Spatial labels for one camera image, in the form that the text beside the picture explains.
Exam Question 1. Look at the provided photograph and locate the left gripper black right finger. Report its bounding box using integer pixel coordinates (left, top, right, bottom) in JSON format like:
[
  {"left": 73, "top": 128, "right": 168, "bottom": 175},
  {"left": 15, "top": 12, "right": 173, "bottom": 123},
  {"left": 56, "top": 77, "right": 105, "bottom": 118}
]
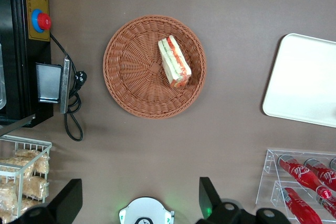
[{"left": 196, "top": 176, "right": 291, "bottom": 224}]

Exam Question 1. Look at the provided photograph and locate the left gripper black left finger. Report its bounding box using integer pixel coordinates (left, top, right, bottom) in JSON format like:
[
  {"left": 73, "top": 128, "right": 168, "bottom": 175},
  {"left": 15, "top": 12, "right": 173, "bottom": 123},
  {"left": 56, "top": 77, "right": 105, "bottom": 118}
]
[{"left": 6, "top": 178, "right": 83, "bottom": 224}]

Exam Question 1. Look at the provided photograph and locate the triangle sandwich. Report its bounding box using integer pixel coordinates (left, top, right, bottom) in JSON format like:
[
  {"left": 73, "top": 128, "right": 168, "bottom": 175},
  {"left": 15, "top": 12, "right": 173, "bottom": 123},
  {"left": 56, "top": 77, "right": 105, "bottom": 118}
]
[{"left": 157, "top": 35, "right": 192, "bottom": 90}]

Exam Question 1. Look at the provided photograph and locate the grey metal side tray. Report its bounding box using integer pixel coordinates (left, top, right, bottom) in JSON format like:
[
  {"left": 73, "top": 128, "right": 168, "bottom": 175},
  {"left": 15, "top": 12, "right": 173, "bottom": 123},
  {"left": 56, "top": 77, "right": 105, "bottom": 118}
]
[{"left": 35, "top": 58, "right": 71, "bottom": 114}]

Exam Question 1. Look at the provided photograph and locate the round brown wicker basket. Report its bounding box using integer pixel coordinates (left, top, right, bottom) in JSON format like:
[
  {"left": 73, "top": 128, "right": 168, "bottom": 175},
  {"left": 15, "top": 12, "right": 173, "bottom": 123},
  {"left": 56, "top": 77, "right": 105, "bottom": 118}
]
[{"left": 102, "top": 15, "right": 207, "bottom": 119}]

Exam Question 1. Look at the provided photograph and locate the cream plastic tray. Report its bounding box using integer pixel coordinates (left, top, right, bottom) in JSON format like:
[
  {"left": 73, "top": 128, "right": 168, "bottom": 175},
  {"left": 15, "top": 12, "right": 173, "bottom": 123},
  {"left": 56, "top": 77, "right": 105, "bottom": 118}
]
[{"left": 262, "top": 33, "right": 336, "bottom": 128}]

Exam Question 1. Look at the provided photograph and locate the rice cracker snack packet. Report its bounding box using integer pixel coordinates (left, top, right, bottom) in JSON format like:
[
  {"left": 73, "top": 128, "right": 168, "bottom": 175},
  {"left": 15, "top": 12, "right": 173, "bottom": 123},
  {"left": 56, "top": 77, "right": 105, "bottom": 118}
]
[
  {"left": 14, "top": 149, "right": 50, "bottom": 175},
  {"left": 0, "top": 182, "right": 18, "bottom": 213},
  {"left": 22, "top": 176, "right": 49, "bottom": 200},
  {"left": 0, "top": 157, "right": 35, "bottom": 180}
]

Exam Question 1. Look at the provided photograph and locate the clear acrylic bottle rack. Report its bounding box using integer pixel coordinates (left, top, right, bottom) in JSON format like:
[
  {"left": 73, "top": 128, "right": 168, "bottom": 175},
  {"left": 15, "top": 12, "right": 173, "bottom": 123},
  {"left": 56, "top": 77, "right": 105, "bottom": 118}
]
[{"left": 256, "top": 149, "right": 336, "bottom": 224}]

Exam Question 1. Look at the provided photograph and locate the grey metal machine bar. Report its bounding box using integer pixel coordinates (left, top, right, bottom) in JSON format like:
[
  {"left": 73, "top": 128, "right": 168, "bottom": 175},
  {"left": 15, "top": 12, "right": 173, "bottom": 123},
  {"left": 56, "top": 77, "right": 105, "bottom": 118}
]
[{"left": 0, "top": 114, "right": 36, "bottom": 137}]

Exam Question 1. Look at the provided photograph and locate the red emergency stop button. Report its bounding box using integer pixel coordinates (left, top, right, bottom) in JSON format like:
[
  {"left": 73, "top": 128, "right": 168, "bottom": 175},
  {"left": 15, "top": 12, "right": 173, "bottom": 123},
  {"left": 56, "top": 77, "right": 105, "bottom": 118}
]
[{"left": 31, "top": 8, "right": 53, "bottom": 34}]

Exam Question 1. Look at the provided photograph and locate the black countertop machine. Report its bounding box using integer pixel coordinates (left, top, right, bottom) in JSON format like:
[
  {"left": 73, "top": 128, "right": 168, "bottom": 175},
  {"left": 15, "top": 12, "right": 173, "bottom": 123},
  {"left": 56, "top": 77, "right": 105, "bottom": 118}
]
[{"left": 0, "top": 0, "right": 55, "bottom": 129}]

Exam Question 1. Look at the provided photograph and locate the yellow machine control panel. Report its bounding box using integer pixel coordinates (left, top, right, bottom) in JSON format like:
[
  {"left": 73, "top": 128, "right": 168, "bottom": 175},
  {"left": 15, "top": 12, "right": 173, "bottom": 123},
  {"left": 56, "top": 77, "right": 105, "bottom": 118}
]
[{"left": 24, "top": 0, "right": 50, "bottom": 42}]

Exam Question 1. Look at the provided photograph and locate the white wire basket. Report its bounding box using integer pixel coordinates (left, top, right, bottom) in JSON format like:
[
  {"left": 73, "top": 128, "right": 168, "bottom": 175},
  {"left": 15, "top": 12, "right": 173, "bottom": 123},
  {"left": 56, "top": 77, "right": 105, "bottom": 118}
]
[{"left": 0, "top": 134, "right": 53, "bottom": 224}]

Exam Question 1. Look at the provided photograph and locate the black power cable with plug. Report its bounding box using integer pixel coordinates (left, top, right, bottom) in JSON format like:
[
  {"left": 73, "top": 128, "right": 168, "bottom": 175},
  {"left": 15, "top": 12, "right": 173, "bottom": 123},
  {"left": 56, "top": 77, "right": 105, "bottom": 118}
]
[{"left": 49, "top": 32, "right": 88, "bottom": 142}]

